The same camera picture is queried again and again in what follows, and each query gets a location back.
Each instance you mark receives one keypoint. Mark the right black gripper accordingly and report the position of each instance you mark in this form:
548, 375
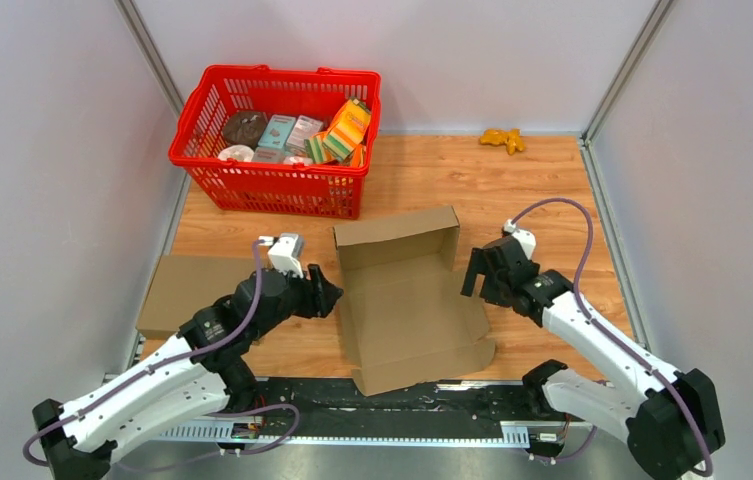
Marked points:
478, 266

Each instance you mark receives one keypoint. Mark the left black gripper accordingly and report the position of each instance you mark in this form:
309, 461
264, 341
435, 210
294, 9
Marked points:
321, 295

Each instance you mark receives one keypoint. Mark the cardboard sheet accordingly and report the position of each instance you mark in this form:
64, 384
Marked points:
403, 318

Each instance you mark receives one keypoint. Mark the cardboard box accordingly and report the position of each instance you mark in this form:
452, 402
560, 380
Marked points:
183, 284

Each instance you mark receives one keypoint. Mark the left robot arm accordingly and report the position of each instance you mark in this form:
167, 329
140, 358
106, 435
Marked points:
199, 371

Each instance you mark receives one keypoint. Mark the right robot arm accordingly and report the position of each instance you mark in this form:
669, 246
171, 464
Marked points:
670, 420

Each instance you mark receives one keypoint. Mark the grey pink small box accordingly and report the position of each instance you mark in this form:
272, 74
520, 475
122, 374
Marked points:
303, 129

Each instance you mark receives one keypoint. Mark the teal small box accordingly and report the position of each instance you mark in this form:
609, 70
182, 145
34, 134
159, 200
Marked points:
276, 132

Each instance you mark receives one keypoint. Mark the yellow toy figure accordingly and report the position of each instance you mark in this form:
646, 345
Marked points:
511, 140

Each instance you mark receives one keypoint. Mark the green striped sponge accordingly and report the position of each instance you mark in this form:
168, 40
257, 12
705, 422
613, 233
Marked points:
317, 150

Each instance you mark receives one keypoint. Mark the red plastic basket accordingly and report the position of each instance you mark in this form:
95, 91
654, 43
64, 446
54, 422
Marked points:
275, 180

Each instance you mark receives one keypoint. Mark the white round container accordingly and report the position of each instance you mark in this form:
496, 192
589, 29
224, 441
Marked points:
236, 153

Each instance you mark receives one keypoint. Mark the striped sponge pack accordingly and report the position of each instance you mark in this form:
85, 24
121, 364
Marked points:
347, 129

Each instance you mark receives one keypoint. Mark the brown round packet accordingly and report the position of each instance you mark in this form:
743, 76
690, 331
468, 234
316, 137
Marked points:
245, 127

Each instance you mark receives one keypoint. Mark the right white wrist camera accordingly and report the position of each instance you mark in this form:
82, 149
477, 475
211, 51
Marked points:
525, 238

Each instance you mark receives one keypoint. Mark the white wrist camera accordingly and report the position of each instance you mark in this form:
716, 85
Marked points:
284, 252
525, 238

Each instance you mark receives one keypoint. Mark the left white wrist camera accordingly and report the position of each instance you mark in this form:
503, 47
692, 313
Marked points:
284, 252

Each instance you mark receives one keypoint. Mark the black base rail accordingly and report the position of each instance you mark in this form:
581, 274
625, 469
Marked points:
485, 414

